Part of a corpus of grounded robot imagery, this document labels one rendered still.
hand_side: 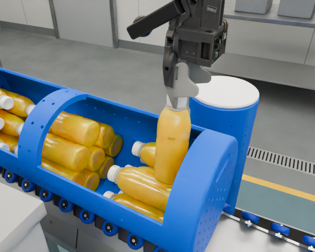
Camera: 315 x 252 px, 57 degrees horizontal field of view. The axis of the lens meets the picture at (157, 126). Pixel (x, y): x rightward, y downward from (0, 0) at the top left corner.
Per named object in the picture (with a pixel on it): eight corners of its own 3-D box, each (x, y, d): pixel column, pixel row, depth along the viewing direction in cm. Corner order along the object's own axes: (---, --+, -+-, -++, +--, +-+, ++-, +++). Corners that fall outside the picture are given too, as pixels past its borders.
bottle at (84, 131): (105, 136, 79) (55, 118, 87) (99, 116, 75) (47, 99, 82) (88, 153, 75) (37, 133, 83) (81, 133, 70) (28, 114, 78)
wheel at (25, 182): (28, 174, 85) (33, 173, 87) (17, 181, 86) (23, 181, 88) (33, 187, 83) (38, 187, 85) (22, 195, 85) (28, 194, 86)
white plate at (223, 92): (257, 78, 129) (257, 81, 129) (195, 72, 134) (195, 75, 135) (261, 110, 106) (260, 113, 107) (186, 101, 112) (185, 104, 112)
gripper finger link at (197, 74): (206, 104, 56) (208, 62, 49) (179, 97, 58) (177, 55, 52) (212, 95, 58) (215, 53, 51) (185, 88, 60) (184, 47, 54)
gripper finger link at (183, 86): (192, 120, 50) (199, 67, 46) (162, 111, 53) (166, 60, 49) (198, 114, 53) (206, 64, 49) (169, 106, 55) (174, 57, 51)
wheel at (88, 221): (88, 203, 76) (92, 202, 78) (75, 211, 77) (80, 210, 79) (94, 219, 74) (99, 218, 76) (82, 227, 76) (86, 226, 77)
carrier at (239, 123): (230, 211, 179) (184, 203, 184) (258, 81, 130) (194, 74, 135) (228, 253, 156) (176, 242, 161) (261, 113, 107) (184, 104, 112)
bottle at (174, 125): (156, 165, 69) (161, 91, 60) (185, 170, 68) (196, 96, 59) (150, 184, 62) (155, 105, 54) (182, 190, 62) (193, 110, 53)
